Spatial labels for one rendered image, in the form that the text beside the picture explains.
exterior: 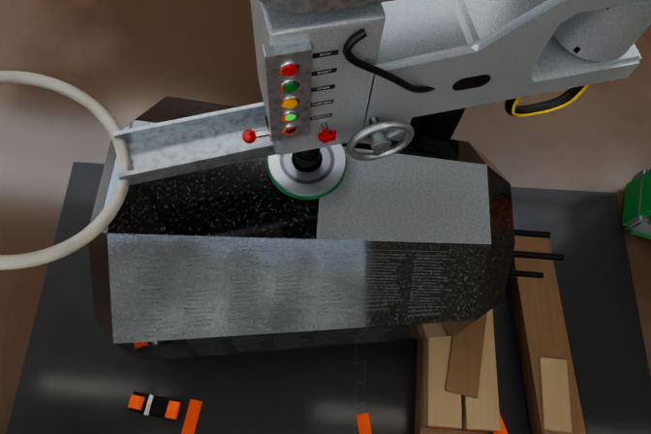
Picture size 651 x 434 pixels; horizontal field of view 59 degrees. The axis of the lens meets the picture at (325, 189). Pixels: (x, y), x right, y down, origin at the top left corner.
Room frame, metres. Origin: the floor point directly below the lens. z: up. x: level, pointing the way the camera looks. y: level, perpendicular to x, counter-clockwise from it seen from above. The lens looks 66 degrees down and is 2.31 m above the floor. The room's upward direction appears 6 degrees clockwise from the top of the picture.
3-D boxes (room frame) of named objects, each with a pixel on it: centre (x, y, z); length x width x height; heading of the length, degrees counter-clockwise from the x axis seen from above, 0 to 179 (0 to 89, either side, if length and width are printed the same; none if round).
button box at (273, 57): (0.60, 0.09, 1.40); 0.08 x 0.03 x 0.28; 109
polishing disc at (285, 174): (0.73, 0.06, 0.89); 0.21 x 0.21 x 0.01
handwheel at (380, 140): (0.65, -0.09, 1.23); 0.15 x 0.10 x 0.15; 109
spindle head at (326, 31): (0.75, -0.02, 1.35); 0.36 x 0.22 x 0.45; 109
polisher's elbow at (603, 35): (0.94, -0.56, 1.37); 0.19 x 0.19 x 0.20
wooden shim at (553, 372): (0.28, -0.91, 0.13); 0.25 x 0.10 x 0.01; 0
